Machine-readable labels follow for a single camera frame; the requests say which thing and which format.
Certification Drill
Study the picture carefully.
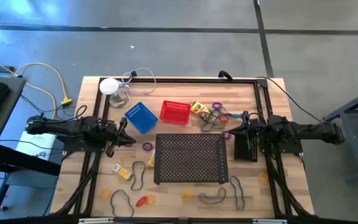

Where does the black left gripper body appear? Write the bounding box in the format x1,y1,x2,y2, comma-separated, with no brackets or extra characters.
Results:
103,117,129,158

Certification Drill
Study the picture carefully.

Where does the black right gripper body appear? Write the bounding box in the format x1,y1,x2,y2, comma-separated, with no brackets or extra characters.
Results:
243,111,260,151

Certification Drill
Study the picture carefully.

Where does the small yellow crayon box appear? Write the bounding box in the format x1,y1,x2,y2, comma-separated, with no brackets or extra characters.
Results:
147,148,156,168
111,163,134,182

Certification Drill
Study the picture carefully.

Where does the teal cup edge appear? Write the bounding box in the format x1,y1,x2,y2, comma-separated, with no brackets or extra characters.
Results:
198,187,227,205

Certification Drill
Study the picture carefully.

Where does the white cone desk lamp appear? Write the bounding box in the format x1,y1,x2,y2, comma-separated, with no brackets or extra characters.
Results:
99,77,129,109

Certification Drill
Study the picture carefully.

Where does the black plastic basket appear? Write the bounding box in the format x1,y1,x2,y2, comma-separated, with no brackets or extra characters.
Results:
234,136,259,162

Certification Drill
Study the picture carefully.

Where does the blue plastic basket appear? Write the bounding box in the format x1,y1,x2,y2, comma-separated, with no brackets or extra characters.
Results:
124,101,159,134

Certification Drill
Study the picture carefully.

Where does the large yellow crayon box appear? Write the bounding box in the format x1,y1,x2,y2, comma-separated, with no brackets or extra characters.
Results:
190,101,213,118

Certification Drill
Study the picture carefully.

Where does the black perforated metal riser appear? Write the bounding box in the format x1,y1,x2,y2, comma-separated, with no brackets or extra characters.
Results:
153,133,230,185

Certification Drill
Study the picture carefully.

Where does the red plastic basket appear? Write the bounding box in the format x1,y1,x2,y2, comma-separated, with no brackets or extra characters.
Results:
158,100,192,126

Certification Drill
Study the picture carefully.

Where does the white booklet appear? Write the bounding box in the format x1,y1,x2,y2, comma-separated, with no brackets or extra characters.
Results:
15,130,58,162

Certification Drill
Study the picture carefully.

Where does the dark grey side table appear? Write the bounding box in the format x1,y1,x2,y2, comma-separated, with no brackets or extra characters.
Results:
0,74,62,215

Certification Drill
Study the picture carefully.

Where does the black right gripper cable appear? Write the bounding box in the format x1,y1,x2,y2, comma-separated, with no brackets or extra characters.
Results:
247,111,270,129

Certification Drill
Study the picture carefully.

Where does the white lamp cable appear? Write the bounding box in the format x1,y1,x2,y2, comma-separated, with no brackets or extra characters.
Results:
118,67,157,96

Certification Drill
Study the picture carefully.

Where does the black power cable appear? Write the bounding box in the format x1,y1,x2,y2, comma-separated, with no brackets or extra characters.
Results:
255,76,325,124

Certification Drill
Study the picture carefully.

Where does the black cable plug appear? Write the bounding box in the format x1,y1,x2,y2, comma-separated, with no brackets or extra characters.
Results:
218,70,233,82

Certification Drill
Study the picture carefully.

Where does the black aluminium table frame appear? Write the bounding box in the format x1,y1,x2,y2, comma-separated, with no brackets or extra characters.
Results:
50,76,316,220

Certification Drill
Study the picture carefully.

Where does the silver aluminium post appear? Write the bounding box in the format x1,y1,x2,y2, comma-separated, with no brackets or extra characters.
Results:
78,218,115,224
252,218,288,224

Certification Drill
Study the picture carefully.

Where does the black floor cable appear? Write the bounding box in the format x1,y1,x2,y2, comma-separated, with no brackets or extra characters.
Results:
0,139,65,154
19,93,77,114

